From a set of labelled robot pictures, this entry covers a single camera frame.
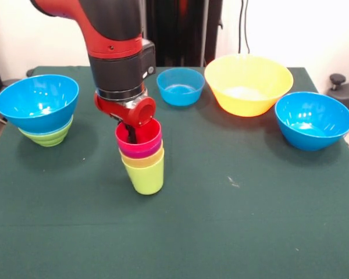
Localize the orange plastic cup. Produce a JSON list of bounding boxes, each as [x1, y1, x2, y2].
[[119, 146, 165, 169]]

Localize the dark green tablecloth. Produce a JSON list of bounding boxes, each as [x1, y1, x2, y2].
[[0, 66, 349, 279]]

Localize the green plastic cup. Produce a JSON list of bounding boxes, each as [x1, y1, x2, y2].
[[122, 151, 165, 195]]

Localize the large yellow plastic bowl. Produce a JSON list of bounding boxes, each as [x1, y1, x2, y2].
[[204, 53, 294, 117]]

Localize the red plastic cup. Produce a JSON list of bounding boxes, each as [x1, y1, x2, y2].
[[115, 117, 163, 146]]

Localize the magenta plastic cup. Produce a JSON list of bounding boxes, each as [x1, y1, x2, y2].
[[117, 136, 163, 159]]

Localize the small green ribbed bowl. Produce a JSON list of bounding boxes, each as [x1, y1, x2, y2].
[[18, 115, 74, 148]]

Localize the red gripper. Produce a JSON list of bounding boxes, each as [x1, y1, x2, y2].
[[94, 92, 156, 145]]

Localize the grey pedestal foot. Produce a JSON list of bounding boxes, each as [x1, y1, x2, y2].
[[327, 73, 349, 114], [0, 78, 27, 121]]

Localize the small blue flat-bottomed bowl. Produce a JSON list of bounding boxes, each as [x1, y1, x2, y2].
[[156, 67, 206, 107]]

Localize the large blue plastic bowl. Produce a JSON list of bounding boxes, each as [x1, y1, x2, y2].
[[275, 91, 349, 152], [0, 74, 80, 135]]

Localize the black hanging cable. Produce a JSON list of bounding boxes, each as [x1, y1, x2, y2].
[[238, 0, 251, 55]]

